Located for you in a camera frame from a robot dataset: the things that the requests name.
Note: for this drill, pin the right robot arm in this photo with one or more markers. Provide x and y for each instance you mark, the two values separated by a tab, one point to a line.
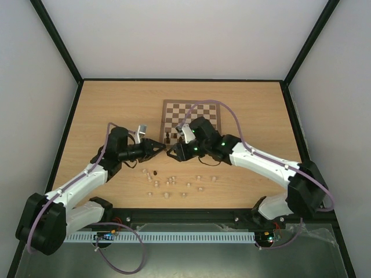
304	186

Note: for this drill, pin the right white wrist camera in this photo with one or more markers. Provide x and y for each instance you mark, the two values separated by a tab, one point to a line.
186	133

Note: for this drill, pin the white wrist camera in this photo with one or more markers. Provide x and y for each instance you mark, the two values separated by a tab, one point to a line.
139	133
186	133

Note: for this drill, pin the black aluminium frame rail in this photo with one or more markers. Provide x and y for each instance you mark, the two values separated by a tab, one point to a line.
235	218

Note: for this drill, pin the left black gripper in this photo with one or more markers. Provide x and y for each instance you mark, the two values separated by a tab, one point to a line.
148	150

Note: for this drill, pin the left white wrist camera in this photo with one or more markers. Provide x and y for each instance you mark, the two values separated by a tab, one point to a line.
139	133

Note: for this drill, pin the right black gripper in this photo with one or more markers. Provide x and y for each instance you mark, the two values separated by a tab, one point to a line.
182	151

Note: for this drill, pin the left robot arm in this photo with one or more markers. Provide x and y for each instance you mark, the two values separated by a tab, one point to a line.
47	219

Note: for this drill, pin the light blue slotted cable duct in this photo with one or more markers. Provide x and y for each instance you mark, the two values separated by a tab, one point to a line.
163	237

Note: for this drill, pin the wooden chess board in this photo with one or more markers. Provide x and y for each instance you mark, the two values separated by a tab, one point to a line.
174	111

